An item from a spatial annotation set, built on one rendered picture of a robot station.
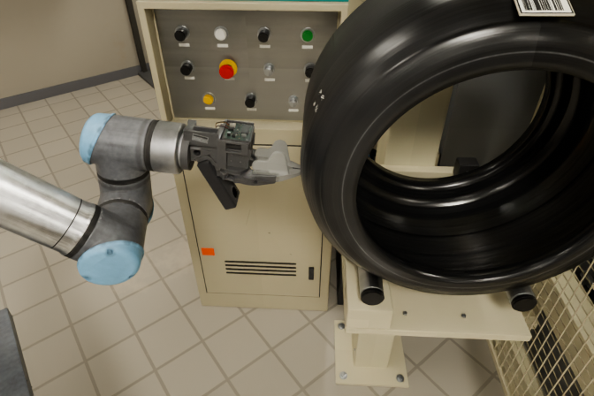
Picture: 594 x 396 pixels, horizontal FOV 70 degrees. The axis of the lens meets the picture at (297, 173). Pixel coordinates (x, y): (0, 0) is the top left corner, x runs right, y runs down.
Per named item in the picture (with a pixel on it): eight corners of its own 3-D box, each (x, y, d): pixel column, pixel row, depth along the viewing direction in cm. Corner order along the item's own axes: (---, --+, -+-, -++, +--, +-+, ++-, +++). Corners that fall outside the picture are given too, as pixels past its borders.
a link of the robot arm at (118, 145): (102, 148, 81) (95, 101, 75) (168, 157, 81) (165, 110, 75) (79, 177, 73) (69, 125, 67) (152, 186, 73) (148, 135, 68)
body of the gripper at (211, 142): (252, 146, 69) (178, 136, 68) (249, 186, 74) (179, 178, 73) (258, 122, 75) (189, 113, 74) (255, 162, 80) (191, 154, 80)
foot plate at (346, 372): (334, 321, 179) (334, 317, 177) (398, 323, 178) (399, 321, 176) (335, 384, 157) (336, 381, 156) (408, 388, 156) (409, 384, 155)
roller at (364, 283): (367, 176, 106) (370, 189, 108) (348, 179, 107) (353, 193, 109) (382, 290, 78) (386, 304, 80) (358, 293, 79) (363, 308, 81)
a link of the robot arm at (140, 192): (97, 243, 77) (87, 189, 70) (108, 203, 87) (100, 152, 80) (151, 241, 80) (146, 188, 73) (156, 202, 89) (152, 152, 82)
